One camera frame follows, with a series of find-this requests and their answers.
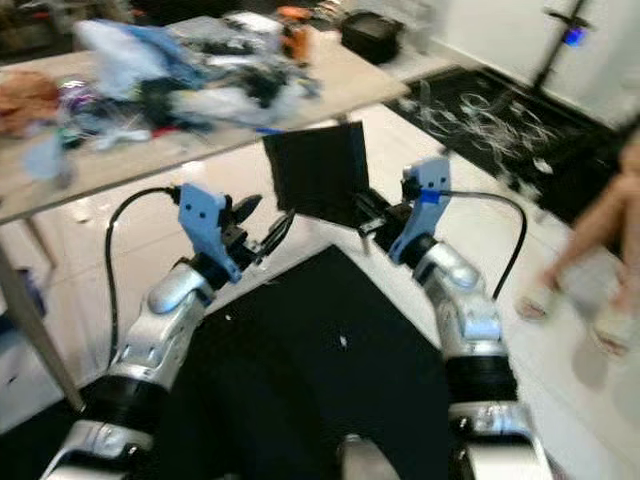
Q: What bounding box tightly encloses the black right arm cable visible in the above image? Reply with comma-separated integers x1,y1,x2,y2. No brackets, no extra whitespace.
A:
440,188,529,301

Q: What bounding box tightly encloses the black stand with blue light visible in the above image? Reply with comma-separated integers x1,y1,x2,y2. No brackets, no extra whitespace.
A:
530,0,603,93

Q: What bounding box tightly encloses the grey robot leg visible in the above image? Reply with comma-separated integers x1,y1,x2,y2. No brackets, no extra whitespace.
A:
334,434,403,480

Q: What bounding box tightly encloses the beige wooden table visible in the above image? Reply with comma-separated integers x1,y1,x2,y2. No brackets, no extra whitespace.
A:
0,30,383,413

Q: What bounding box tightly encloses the white slipper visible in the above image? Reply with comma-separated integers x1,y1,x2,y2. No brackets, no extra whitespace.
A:
588,306,640,359

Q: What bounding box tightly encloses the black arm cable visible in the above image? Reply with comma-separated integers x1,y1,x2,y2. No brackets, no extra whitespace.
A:
104,186,183,366
440,188,529,301

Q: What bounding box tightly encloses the light blue plastic bag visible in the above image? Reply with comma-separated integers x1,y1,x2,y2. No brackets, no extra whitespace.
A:
75,19,211,101

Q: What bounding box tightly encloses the orange and black tool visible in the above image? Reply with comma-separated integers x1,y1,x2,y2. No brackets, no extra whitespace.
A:
274,5,318,63

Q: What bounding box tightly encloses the person's bare leg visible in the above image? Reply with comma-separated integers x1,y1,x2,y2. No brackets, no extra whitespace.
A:
525,135,640,316

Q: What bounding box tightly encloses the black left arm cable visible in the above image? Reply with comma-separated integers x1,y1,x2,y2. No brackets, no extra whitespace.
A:
104,186,183,366

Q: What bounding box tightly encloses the black rug with white pattern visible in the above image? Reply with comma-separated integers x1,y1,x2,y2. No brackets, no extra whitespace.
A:
384,64,640,227

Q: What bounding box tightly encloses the brown furry toy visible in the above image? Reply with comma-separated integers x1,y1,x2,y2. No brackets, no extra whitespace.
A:
0,70,63,141

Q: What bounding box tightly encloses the plain black floor mat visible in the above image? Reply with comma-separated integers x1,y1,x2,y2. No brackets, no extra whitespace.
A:
0,244,461,480

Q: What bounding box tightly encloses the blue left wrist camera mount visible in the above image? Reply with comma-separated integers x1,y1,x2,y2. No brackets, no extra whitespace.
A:
177,183,233,285

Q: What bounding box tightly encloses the black square board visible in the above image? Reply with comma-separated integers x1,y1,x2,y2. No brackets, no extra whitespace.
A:
262,121,372,230

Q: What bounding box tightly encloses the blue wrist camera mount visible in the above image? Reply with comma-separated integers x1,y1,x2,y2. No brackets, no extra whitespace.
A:
387,156,452,267
177,183,233,285

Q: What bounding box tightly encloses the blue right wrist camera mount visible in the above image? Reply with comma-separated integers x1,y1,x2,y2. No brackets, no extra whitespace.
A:
387,156,452,267

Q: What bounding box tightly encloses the black bag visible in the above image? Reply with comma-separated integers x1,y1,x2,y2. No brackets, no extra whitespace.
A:
339,9,407,67

